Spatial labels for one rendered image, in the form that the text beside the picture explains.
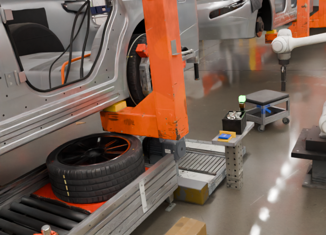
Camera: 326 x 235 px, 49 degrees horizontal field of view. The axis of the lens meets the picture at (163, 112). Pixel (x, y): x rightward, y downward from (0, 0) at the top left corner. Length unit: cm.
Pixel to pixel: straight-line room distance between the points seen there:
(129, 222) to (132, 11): 154
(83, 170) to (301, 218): 143
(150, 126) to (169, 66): 47
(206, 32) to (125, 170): 344
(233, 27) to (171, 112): 316
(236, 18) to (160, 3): 318
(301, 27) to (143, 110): 418
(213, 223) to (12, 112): 143
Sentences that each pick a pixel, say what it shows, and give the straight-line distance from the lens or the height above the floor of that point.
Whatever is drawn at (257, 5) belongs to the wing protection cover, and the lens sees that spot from 557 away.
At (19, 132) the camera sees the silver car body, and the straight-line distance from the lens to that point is 213.
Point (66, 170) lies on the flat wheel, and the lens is 231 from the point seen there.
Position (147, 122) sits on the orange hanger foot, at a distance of 250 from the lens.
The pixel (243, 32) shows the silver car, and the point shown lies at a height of 85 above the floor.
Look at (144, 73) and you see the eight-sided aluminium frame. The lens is 284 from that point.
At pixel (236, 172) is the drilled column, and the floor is 15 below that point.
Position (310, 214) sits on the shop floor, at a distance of 260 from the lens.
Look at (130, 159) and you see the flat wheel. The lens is 232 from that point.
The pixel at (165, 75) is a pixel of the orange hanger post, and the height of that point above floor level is 97.
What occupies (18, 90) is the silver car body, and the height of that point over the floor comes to 105.
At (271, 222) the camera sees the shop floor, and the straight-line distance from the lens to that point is 250.
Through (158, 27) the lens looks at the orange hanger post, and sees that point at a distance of 227.
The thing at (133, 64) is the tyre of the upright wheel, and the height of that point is 98.
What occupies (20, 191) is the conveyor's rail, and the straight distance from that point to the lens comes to 266.
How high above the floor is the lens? 144
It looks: 18 degrees down
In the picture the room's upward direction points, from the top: 7 degrees counter-clockwise
